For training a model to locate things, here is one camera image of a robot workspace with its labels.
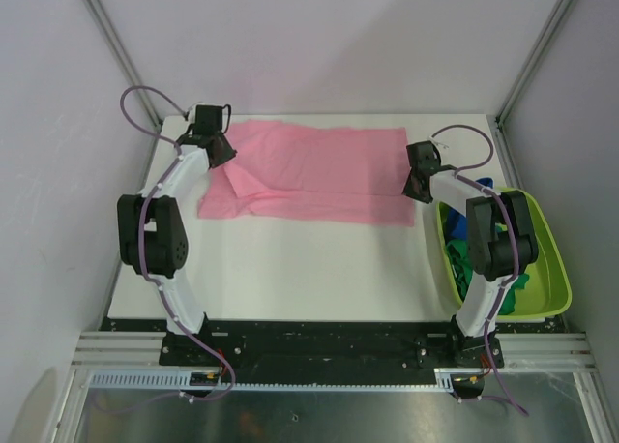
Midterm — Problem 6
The pink t shirt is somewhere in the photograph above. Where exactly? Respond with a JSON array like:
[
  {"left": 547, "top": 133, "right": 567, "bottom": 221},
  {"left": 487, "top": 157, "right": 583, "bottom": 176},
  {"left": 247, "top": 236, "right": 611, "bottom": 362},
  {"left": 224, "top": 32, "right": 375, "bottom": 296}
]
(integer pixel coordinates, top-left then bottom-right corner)
[{"left": 197, "top": 120, "right": 414, "bottom": 226}]

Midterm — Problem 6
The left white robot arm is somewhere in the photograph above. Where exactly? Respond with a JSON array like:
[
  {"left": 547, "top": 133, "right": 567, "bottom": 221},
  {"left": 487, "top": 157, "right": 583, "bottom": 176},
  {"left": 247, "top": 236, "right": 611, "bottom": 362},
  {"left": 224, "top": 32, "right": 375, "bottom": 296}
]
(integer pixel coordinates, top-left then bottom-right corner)
[{"left": 117, "top": 104, "right": 236, "bottom": 366}]

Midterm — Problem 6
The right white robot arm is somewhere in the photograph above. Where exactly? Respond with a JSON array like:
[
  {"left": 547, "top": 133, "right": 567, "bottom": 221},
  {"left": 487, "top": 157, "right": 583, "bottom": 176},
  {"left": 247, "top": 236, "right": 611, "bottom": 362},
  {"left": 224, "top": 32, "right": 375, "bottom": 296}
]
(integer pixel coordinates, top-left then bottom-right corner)
[{"left": 402, "top": 141, "right": 539, "bottom": 367}]

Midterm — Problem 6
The blue t shirt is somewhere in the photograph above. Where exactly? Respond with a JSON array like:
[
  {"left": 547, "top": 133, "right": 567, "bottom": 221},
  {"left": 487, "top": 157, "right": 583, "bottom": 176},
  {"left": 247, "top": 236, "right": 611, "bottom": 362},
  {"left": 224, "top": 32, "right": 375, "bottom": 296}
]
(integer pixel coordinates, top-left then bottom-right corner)
[{"left": 439, "top": 177, "right": 494, "bottom": 242}]

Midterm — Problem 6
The green t shirt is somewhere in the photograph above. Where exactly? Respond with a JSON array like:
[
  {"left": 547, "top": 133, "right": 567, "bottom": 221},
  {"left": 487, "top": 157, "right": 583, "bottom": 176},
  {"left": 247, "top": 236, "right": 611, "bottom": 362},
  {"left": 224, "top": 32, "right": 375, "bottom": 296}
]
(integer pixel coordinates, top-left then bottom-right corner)
[{"left": 445, "top": 239, "right": 529, "bottom": 315}]

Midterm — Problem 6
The lime green plastic basin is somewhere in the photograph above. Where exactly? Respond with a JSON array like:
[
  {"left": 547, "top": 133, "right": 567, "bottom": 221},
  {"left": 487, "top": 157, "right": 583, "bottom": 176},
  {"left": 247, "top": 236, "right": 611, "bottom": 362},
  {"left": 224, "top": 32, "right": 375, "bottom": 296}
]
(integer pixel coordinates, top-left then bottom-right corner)
[{"left": 432, "top": 190, "right": 572, "bottom": 322}]

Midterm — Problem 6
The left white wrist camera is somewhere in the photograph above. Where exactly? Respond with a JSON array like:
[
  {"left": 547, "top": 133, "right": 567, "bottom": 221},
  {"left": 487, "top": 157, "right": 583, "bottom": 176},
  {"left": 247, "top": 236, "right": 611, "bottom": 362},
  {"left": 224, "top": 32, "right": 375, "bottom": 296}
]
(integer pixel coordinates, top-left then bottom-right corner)
[{"left": 185, "top": 104, "right": 197, "bottom": 122}]

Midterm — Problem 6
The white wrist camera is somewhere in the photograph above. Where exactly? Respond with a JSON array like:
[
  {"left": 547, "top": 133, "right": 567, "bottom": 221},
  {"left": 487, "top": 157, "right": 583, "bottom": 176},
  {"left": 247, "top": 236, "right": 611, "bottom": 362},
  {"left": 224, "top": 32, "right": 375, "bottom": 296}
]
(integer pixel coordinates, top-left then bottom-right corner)
[
  {"left": 429, "top": 138, "right": 449, "bottom": 151},
  {"left": 185, "top": 104, "right": 197, "bottom": 122}
]

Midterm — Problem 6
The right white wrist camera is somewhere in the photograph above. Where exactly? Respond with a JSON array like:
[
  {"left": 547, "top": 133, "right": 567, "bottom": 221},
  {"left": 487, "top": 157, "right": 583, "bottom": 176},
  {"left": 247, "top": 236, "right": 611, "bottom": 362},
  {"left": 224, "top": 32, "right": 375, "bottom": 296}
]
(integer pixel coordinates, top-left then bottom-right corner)
[{"left": 429, "top": 138, "right": 449, "bottom": 151}]

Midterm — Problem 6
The right aluminium frame post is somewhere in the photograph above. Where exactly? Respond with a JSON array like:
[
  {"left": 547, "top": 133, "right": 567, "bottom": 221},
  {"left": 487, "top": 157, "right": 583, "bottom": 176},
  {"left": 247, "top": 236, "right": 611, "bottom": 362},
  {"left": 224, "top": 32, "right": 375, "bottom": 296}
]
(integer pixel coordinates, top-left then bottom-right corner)
[{"left": 493, "top": 0, "right": 594, "bottom": 125}]

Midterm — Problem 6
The aluminium frame post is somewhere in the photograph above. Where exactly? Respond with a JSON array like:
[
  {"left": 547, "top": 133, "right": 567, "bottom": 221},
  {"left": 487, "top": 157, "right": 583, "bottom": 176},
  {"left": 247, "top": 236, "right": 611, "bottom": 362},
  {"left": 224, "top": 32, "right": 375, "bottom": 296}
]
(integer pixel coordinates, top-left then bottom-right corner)
[
  {"left": 71, "top": 0, "right": 163, "bottom": 127},
  {"left": 493, "top": 0, "right": 594, "bottom": 125}
]

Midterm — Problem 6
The left aluminium frame post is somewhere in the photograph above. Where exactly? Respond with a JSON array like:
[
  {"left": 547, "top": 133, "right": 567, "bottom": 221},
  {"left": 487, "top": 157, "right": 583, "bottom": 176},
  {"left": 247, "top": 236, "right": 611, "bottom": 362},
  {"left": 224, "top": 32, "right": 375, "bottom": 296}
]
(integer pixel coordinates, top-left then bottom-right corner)
[{"left": 71, "top": 0, "right": 163, "bottom": 127}]

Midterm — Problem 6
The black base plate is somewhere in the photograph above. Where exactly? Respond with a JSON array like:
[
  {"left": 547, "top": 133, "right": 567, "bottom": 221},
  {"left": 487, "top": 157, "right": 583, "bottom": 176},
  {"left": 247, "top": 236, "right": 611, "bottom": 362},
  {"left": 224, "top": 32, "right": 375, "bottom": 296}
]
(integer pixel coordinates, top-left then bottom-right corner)
[{"left": 159, "top": 319, "right": 505, "bottom": 385}]

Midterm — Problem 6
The grey slotted cable duct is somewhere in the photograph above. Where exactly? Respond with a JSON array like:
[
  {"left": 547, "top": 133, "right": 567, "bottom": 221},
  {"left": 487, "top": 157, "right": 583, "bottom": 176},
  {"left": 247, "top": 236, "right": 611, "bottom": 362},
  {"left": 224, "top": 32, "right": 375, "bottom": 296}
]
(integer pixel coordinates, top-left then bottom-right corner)
[{"left": 86, "top": 368, "right": 485, "bottom": 391}]

